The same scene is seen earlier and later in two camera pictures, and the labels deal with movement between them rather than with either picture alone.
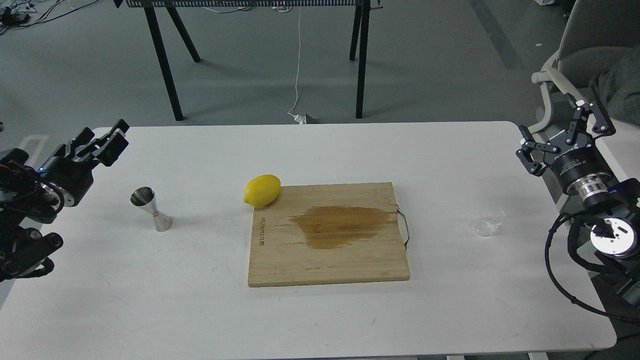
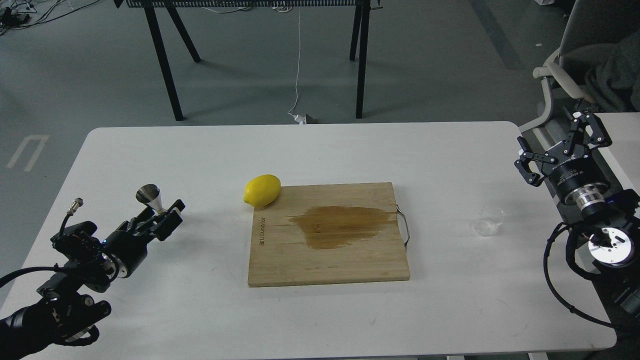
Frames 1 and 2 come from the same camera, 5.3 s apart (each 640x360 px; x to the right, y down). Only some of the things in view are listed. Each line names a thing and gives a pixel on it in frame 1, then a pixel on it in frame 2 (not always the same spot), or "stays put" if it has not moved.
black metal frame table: x=359 y=43 stays put
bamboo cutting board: x=327 y=233 stays put
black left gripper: x=73 y=177 to x=126 y=251
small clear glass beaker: x=491 y=219 stays put
